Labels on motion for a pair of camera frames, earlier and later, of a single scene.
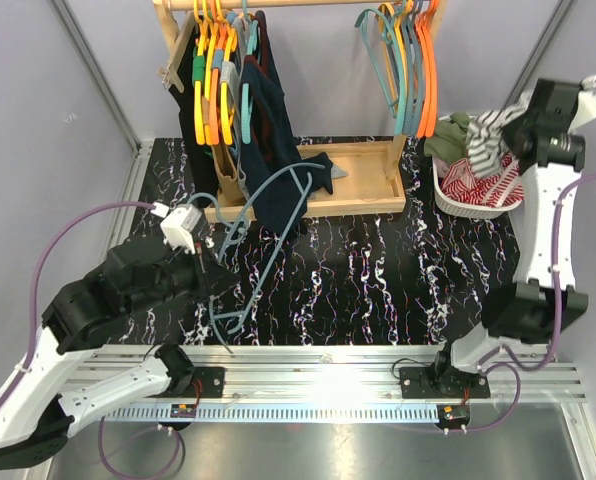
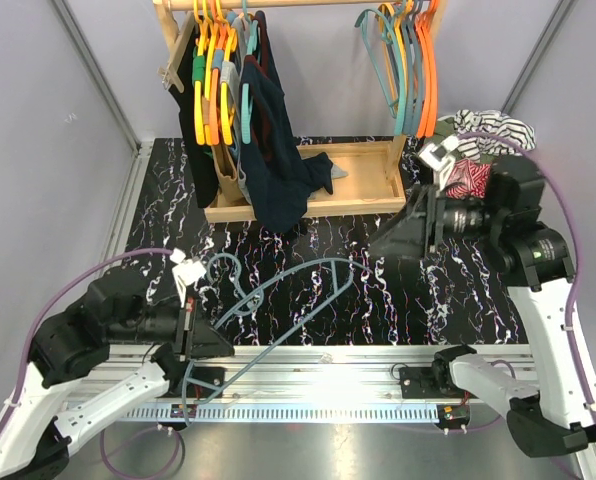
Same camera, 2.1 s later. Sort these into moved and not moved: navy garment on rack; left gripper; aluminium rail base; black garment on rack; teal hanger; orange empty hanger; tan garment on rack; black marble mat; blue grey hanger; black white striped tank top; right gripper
Moved: right gripper; blue grey hanger; left gripper; black white striped tank top
Not moved: orange empty hanger; black garment on rack; teal hanger; aluminium rail base; navy garment on rack; black marble mat; tan garment on rack
